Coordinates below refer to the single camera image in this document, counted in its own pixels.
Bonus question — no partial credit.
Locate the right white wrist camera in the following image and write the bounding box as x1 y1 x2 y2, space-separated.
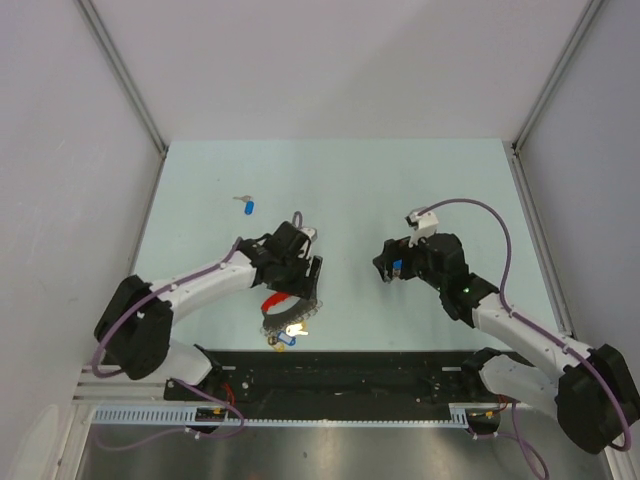
405 208 439 248

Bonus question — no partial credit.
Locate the right aluminium corner post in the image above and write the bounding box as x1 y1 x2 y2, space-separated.
509 0 606 151

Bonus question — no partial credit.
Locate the left aluminium corner post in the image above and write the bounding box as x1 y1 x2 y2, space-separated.
74 0 169 156

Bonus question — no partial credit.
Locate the red-handled metal key holder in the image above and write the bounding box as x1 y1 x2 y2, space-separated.
260 292 323 336

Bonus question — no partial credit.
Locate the blue tag on holder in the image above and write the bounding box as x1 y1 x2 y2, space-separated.
274 331 296 352

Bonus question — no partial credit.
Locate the aluminium corner post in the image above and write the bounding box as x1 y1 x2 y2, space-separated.
74 0 169 156
509 0 606 151

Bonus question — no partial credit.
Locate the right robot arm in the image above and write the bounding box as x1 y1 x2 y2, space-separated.
372 233 639 454

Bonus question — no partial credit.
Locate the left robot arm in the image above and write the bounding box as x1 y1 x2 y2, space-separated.
91 214 323 400

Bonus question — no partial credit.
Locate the white slotted cable duct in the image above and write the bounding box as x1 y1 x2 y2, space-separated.
92 404 474 431

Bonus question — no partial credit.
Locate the yellow tag on holder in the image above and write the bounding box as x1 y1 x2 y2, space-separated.
285 322 309 337

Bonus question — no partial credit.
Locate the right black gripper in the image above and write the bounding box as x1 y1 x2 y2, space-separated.
372 230 446 292

